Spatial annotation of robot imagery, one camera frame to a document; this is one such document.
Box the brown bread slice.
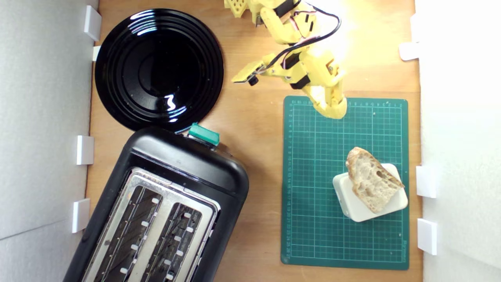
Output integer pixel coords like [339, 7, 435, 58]
[346, 146, 405, 214]

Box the green toaster lever knob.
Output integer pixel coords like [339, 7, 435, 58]
[187, 122, 220, 147]

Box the black two-slot toaster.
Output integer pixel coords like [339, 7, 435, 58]
[63, 125, 250, 282]

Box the green cutting mat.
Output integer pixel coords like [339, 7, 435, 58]
[281, 96, 410, 271]

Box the white rounded block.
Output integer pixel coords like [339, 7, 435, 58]
[332, 163, 409, 223]

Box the black round plate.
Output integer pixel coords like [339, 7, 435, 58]
[94, 9, 224, 132]

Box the black camera cable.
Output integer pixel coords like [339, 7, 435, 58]
[250, 2, 342, 77]

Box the yellow wrist camera box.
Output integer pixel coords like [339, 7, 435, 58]
[231, 59, 267, 87]

